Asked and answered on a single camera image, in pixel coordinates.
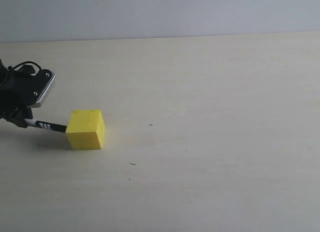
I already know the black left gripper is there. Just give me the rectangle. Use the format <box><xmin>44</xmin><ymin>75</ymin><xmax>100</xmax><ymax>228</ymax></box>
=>
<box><xmin>0</xmin><ymin>61</ymin><xmax>33</xmax><ymax>128</ymax></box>

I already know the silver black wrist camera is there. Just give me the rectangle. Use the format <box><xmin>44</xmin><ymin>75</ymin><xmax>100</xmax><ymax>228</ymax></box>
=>
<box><xmin>22</xmin><ymin>69</ymin><xmax>56</xmax><ymax>108</ymax></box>

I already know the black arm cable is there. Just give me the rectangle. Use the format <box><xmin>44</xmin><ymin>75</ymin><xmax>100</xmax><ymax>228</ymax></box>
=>
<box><xmin>8</xmin><ymin>60</ymin><xmax>42</xmax><ymax>75</ymax></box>

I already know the yellow foam cube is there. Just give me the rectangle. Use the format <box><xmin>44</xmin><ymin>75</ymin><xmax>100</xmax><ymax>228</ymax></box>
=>
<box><xmin>65</xmin><ymin>109</ymin><xmax>106</xmax><ymax>150</ymax></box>

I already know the black white marker pen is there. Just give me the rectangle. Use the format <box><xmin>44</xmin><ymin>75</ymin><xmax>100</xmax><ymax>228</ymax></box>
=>
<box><xmin>25</xmin><ymin>118</ymin><xmax>67</xmax><ymax>133</ymax></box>

